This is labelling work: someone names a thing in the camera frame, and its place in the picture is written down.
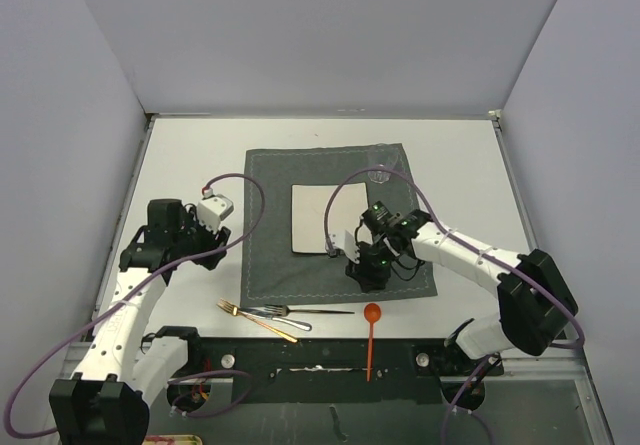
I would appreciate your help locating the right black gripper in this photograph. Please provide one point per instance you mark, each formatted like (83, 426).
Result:
(368, 278)

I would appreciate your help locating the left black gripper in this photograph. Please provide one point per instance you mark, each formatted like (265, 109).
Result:
(213, 238)

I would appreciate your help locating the clear plastic cup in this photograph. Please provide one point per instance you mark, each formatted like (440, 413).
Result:
(380, 158)

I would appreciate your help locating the white square plate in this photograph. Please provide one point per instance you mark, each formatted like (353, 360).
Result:
(308, 207)

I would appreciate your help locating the dark grey cloth placemat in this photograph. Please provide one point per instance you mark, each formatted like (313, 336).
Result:
(272, 272)

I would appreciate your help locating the dark handled silver fork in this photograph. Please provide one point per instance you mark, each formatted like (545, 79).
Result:
(282, 310)

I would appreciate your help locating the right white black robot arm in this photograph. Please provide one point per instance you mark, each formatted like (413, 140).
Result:
(534, 301)

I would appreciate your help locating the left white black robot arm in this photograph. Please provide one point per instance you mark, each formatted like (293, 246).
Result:
(108, 396)

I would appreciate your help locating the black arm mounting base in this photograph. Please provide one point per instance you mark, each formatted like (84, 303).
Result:
(314, 371)

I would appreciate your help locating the orange plastic spoon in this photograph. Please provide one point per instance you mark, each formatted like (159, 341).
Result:
(372, 314)

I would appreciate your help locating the gold fork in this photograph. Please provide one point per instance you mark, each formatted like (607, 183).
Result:
(233, 310)

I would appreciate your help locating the silver table knife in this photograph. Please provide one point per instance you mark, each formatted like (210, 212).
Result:
(303, 326)

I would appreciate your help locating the floral tray edge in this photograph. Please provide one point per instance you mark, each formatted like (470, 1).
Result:
(173, 439)

